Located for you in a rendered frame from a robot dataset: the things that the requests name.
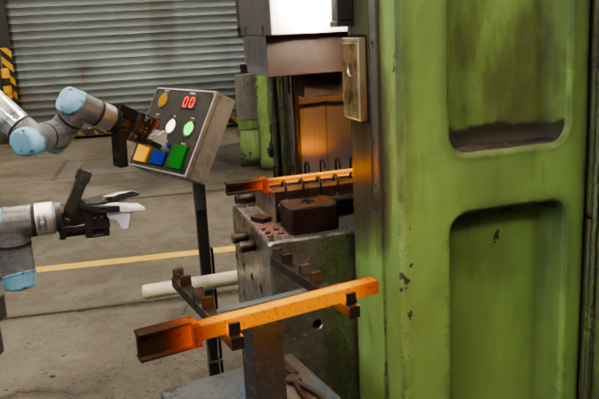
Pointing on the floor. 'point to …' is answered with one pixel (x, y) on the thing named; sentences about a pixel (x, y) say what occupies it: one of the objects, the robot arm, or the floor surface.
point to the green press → (252, 113)
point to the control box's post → (205, 263)
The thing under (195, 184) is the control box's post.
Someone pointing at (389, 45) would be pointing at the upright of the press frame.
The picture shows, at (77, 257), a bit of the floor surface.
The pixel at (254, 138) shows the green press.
